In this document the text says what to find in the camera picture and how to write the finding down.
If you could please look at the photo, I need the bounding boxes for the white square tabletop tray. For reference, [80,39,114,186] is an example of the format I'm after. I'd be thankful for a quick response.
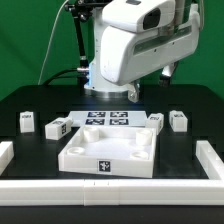
[58,126,157,178]

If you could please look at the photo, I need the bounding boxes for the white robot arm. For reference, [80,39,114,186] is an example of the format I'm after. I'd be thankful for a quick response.
[84,0,204,102]

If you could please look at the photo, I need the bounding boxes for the white U-shaped fence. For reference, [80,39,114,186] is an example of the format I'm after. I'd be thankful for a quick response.
[0,141,224,206]

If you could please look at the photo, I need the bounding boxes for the white marker base plate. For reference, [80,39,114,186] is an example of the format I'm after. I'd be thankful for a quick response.
[69,111,147,127]

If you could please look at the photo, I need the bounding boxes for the black cables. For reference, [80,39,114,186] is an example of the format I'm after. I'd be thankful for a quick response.
[43,68,88,88]

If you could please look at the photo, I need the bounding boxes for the white cable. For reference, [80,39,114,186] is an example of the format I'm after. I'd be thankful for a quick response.
[37,0,70,86]

